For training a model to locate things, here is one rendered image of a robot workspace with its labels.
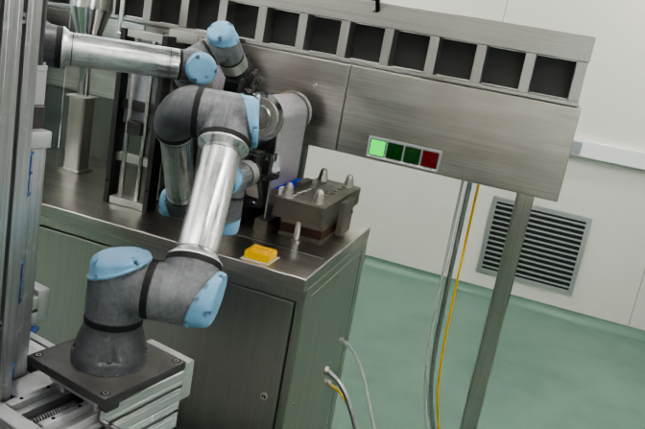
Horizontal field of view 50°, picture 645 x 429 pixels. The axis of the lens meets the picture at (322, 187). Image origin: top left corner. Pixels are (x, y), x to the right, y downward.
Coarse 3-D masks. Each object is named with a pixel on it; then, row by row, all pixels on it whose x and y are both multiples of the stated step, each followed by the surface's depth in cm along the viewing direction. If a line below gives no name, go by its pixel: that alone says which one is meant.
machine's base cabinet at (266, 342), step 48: (48, 240) 212; (96, 240) 206; (240, 288) 193; (336, 288) 219; (48, 336) 218; (192, 336) 201; (240, 336) 196; (288, 336) 191; (336, 336) 235; (192, 384) 203; (240, 384) 198; (288, 384) 193; (336, 384) 253
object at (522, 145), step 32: (160, 32) 255; (256, 64) 245; (288, 64) 241; (320, 64) 237; (352, 64) 234; (320, 96) 239; (352, 96) 235; (384, 96) 232; (416, 96) 228; (448, 96) 225; (480, 96) 222; (512, 96) 219; (320, 128) 241; (352, 128) 237; (384, 128) 234; (416, 128) 230; (448, 128) 227; (480, 128) 223; (512, 128) 220; (544, 128) 217; (384, 160) 235; (448, 160) 228; (480, 160) 225; (512, 160) 222; (544, 160) 219; (544, 192) 220
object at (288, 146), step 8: (304, 128) 233; (280, 136) 214; (288, 136) 220; (296, 136) 227; (280, 144) 215; (288, 144) 222; (296, 144) 229; (280, 152) 217; (288, 152) 223; (296, 152) 230; (280, 160) 219; (288, 160) 225; (296, 160) 232; (280, 168) 220; (288, 168) 227; (296, 168) 234; (280, 176) 222; (288, 176) 229; (296, 176) 236; (272, 184) 216; (280, 184) 224
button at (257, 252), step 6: (252, 246) 194; (258, 246) 195; (246, 252) 190; (252, 252) 190; (258, 252) 190; (264, 252) 190; (270, 252) 191; (276, 252) 195; (252, 258) 190; (258, 258) 189; (264, 258) 189; (270, 258) 190
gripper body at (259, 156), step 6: (252, 150) 205; (258, 150) 207; (246, 156) 197; (252, 156) 196; (258, 156) 197; (264, 156) 201; (270, 156) 201; (276, 156) 205; (258, 162) 198; (264, 162) 201; (270, 162) 201; (258, 168) 196; (264, 168) 202; (270, 168) 202; (264, 174) 202; (270, 174) 204; (258, 180) 198; (264, 180) 203; (270, 180) 205
